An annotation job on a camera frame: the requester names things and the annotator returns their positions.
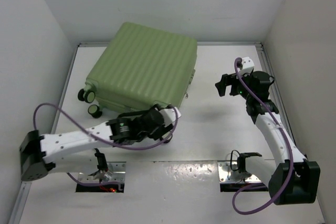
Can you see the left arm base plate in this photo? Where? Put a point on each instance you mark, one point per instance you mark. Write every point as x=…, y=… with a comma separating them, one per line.
x=116, y=173

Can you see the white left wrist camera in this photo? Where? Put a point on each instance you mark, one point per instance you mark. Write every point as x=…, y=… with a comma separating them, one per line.
x=170, y=115

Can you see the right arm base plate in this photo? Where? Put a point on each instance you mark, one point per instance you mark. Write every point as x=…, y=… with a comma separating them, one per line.
x=228, y=174

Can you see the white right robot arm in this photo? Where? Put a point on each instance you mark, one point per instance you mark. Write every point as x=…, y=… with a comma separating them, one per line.
x=292, y=179

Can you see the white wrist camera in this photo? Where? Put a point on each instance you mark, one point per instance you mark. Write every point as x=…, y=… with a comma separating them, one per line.
x=245, y=65
x=170, y=115

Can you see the green hardshell suitcase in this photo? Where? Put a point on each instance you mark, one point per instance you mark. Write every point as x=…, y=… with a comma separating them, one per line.
x=140, y=67

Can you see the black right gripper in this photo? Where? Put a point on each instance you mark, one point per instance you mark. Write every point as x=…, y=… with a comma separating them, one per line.
x=227, y=80

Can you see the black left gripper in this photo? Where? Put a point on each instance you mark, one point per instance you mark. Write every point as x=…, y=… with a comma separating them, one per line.
x=161, y=129

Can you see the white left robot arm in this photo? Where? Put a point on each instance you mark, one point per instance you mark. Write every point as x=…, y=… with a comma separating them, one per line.
x=78, y=151

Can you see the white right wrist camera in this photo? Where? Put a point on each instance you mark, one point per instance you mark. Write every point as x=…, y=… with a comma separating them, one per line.
x=245, y=65

